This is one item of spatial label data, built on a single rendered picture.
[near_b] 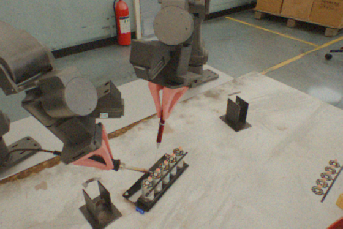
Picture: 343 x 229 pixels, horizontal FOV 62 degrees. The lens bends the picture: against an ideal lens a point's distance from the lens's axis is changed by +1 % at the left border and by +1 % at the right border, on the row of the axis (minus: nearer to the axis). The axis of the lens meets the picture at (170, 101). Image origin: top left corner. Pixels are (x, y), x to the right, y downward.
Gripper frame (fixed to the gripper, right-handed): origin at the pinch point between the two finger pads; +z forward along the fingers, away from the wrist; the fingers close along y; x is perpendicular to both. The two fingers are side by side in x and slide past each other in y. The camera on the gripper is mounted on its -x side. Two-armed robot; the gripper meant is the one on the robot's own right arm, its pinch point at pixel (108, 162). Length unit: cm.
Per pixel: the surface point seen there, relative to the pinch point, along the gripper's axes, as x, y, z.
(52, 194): 16.8, 3.1, 2.8
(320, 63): -133, 194, 173
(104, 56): 57, 248, 67
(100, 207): 7.3, -2.4, 7.6
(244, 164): -22.8, 4.5, 24.9
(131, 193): 1.3, -0.5, 10.2
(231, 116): -26.1, 20.8, 23.6
